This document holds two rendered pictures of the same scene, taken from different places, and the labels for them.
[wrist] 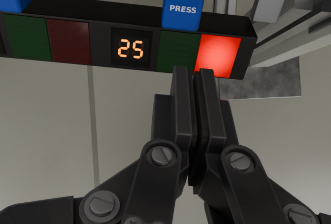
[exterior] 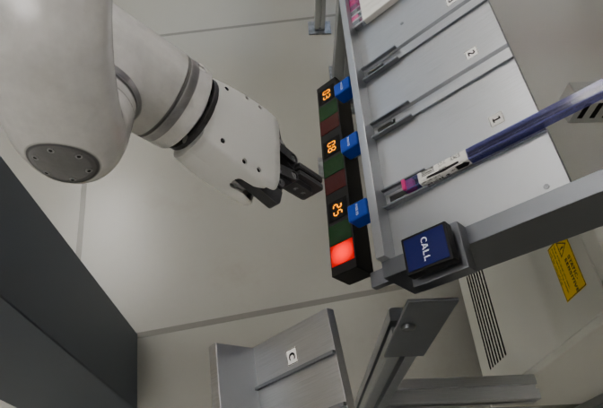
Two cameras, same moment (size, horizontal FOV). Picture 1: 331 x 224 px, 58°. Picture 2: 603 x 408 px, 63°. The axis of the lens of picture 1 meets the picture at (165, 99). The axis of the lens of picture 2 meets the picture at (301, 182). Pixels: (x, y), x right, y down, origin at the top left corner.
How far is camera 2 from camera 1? 0.47 m
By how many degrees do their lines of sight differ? 40
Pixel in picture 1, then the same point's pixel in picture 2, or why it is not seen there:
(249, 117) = not seen: outside the picture
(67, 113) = (289, 281)
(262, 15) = (373, 276)
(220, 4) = (432, 382)
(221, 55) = (343, 254)
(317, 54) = not seen: outside the picture
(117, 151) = (249, 340)
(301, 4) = (392, 312)
